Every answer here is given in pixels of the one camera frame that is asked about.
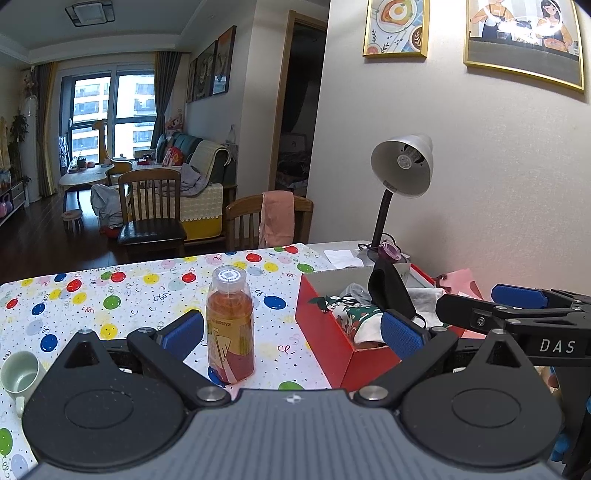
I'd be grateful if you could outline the balloon print tablecloth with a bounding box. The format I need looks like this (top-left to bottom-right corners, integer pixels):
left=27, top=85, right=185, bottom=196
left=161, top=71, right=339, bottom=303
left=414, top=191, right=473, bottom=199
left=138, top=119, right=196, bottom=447
left=0, top=242, right=370, bottom=476

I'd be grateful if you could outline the green potted plant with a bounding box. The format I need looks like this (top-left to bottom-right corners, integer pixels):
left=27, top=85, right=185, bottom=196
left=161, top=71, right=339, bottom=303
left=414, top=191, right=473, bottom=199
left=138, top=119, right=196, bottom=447
left=9, top=113, right=29, bottom=144

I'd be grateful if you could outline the white tissue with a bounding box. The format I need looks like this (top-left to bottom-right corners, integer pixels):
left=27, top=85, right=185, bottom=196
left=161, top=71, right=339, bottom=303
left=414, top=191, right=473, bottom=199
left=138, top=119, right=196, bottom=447
left=323, top=249, right=365, bottom=268

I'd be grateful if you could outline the pink gift bag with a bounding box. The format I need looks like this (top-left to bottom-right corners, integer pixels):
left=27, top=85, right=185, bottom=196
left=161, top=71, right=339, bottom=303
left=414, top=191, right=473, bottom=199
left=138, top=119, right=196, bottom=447
left=434, top=268, right=485, bottom=340

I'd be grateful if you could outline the christmas print cloth bag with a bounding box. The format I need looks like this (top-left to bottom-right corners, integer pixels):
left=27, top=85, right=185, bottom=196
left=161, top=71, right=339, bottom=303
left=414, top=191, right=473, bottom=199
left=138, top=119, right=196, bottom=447
left=309, top=295, right=393, bottom=344

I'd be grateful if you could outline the red cardboard box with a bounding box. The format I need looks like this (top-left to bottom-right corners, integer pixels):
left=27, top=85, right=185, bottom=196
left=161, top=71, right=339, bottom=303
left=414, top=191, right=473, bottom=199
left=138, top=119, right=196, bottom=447
left=294, top=264, right=467, bottom=391

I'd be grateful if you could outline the sofa with cream cover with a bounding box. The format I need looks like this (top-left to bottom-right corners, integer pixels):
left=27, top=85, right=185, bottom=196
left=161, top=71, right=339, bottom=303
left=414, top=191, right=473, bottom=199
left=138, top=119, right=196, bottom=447
left=154, top=133, right=238, bottom=241

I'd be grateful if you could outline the white tower air conditioner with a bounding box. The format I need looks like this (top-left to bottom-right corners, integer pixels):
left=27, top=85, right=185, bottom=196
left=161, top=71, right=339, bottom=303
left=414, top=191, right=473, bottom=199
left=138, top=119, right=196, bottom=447
left=21, top=95, right=42, bottom=204

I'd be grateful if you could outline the wooden coffee table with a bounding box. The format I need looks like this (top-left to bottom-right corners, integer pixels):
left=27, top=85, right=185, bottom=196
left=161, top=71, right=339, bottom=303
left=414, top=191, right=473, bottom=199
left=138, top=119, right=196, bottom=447
left=58, top=161, right=134, bottom=195

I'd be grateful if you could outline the pink towel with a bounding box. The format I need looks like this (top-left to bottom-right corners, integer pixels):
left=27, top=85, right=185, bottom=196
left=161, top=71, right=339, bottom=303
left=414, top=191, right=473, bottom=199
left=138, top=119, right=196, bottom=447
left=259, top=190, right=295, bottom=247

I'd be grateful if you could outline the wooden giraffe figure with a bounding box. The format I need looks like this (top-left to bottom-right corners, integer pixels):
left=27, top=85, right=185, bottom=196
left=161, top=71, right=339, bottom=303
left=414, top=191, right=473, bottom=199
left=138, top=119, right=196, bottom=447
left=92, top=117, right=109, bottom=162

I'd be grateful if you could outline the framed picture of two people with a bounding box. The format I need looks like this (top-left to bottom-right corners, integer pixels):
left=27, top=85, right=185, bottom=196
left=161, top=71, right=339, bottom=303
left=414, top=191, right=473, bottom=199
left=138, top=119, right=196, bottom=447
left=463, top=0, right=585, bottom=93

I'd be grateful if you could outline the black face mask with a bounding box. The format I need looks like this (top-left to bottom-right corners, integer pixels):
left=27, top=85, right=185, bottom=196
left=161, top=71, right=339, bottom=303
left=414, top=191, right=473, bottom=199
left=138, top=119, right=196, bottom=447
left=368, top=259, right=428, bottom=329

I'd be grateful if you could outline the pale green mug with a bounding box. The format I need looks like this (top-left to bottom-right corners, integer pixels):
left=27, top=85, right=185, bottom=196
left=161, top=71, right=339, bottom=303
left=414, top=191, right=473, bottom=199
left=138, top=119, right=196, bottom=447
left=0, top=351, right=47, bottom=416

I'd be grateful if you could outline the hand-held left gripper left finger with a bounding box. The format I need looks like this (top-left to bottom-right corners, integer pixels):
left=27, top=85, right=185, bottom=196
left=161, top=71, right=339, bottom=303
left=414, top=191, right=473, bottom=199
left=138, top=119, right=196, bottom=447
left=46, top=309, right=232, bottom=410

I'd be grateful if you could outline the large window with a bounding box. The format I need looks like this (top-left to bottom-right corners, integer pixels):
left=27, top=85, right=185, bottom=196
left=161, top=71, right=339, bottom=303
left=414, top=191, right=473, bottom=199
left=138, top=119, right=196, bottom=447
left=58, top=69, right=160, bottom=160

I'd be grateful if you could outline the dark tv cabinet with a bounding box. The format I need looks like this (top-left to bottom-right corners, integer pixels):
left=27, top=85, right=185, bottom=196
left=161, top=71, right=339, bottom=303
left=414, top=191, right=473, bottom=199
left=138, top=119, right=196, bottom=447
left=0, top=180, right=26, bottom=227

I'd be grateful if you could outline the framed egg toast picture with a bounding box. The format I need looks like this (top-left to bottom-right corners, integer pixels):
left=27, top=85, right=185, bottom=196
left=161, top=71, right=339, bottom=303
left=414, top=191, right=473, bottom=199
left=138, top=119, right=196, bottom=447
left=362, top=0, right=428, bottom=58

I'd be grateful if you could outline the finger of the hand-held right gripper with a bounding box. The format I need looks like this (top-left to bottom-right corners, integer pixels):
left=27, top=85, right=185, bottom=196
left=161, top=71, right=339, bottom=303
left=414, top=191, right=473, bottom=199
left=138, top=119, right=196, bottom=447
left=436, top=292, right=578, bottom=333
left=491, top=283, right=591, bottom=311

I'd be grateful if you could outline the square ceiling lamp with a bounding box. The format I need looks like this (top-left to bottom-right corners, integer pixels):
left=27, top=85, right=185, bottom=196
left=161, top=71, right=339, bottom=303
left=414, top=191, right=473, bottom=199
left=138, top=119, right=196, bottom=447
left=65, top=0, right=115, bottom=27

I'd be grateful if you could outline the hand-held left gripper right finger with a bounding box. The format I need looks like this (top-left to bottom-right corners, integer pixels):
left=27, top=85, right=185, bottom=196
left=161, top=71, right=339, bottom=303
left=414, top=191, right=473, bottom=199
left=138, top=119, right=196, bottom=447
left=353, top=309, right=539, bottom=410

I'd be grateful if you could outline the orange tea drink bottle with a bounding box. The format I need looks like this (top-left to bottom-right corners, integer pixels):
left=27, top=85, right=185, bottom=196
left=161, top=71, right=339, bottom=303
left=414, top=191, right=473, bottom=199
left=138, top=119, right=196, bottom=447
left=205, top=265, right=256, bottom=384

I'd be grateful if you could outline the grey cloth bundle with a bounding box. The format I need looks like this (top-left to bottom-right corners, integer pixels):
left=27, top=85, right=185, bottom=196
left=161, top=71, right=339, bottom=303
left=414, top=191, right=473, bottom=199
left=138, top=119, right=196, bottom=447
left=90, top=184, right=123, bottom=227

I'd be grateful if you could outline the wooden chair with dark seat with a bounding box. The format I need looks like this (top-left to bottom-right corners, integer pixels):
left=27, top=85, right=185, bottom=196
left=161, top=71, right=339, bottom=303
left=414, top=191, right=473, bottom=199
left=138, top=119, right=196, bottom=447
left=117, top=168, right=188, bottom=259

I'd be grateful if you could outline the white cloth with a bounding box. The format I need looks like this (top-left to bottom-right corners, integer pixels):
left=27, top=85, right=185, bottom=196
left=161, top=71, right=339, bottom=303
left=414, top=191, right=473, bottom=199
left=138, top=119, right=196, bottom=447
left=409, top=287, right=446, bottom=319

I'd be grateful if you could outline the cream blanket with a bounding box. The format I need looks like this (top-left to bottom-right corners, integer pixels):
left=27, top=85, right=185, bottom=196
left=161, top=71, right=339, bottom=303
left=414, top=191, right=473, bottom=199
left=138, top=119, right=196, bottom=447
left=190, top=138, right=232, bottom=183

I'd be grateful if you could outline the white desk lamp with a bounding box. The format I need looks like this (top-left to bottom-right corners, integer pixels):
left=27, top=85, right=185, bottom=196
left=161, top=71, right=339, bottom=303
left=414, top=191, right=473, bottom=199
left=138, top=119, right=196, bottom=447
left=358, top=134, right=434, bottom=264

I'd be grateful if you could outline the grey blanket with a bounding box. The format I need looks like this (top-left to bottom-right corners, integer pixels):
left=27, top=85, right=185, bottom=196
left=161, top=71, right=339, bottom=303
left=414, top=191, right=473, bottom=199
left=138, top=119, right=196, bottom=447
left=180, top=164, right=213, bottom=199

